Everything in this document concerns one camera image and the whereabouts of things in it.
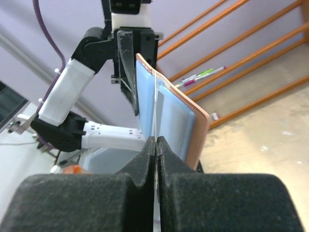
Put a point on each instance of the thin card seen edge-on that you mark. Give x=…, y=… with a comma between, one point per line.
x=157, y=224

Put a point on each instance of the green capped marker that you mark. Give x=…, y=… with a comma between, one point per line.
x=199, y=74

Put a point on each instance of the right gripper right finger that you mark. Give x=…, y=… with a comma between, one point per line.
x=194, y=202

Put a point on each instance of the orange wooden rack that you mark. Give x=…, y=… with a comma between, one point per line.
x=260, y=48

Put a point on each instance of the pink capped marker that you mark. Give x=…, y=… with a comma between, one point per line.
x=189, y=82

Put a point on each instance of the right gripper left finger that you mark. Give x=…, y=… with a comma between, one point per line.
x=120, y=202

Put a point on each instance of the pink leather card holder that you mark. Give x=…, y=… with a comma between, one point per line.
x=182, y=122

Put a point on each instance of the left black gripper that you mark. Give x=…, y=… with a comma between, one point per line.
x=123, y=19

